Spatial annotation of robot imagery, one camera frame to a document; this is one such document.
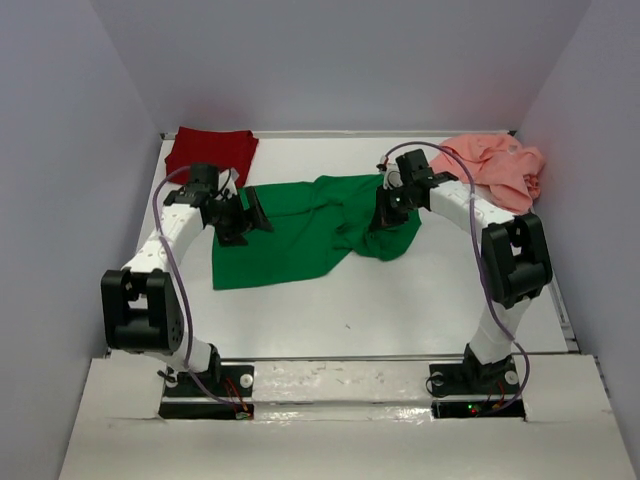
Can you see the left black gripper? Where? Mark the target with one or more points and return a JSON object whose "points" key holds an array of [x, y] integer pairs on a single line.
{"points": [[234, 236]]}

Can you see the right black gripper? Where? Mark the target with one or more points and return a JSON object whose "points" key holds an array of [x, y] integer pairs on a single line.
{"points": [[383, 217]]}

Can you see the green t shirt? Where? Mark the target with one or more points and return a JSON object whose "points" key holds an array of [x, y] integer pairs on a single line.
{"points": [[316, 225]]}

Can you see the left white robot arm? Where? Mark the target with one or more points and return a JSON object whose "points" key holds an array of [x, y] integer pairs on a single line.
{"points": [[146, 310]]}

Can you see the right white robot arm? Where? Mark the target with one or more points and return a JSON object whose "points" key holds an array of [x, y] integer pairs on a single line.
{"points": [[511, 256]]}

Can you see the red folded t shirt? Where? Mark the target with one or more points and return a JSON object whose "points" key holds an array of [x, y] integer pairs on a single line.
{"points": [[225, 150]]}

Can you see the pink crumpled t shirt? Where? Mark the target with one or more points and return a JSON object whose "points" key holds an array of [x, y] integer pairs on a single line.
{"points": [[502, 165]]}

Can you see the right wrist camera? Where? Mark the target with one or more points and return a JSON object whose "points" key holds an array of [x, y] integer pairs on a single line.
{"points": [[392, 177]]}

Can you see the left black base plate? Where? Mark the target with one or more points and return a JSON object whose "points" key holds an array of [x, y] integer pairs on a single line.
{"points": [[183, 399]]}

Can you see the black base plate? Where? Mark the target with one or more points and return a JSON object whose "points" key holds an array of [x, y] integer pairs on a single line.
{"points": [[455, 397], [183, 399]]}

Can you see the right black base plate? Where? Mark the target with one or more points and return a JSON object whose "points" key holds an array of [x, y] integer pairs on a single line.
{"points": [[455, 397]]}

